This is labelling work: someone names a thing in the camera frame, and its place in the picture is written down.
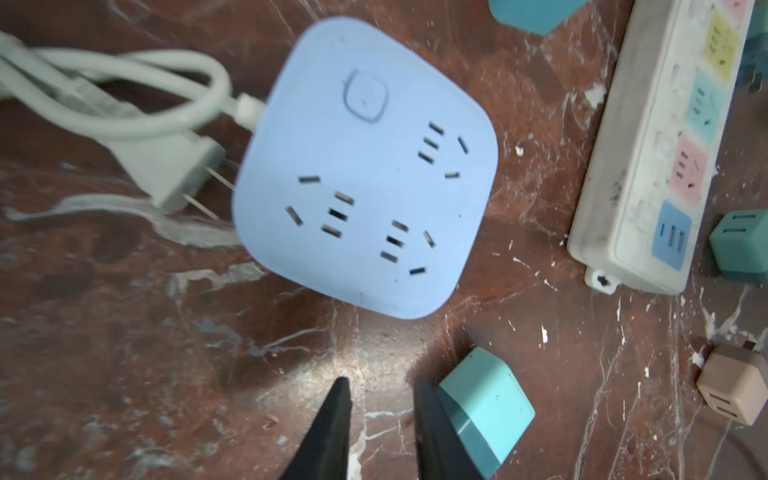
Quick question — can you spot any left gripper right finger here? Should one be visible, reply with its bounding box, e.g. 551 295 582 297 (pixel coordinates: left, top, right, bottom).
414 380 482 480

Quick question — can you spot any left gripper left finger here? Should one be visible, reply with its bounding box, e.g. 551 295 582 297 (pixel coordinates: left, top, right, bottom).
281 377 352 480

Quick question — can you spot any blue square power socket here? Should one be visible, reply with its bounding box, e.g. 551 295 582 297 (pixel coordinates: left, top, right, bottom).
232 17 498 320

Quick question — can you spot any long white power strip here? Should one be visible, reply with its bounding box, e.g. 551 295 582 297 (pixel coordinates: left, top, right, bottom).
567 0 755 295

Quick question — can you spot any pink cube plug front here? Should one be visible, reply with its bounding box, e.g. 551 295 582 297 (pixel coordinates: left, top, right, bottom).
696 344 767 426

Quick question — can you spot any teal cube plug front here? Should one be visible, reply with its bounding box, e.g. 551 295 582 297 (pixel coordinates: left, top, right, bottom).
437 347 536 479

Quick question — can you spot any white cable with plug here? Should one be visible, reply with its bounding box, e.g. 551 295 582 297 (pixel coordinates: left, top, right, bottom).
0 29 266 216

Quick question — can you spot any teal USB power strip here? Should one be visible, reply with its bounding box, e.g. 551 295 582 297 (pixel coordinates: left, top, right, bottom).
488 0 589 36

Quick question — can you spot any teal cube plug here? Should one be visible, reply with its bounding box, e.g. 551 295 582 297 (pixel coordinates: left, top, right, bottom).
437 347 536 479
709 210 767 285

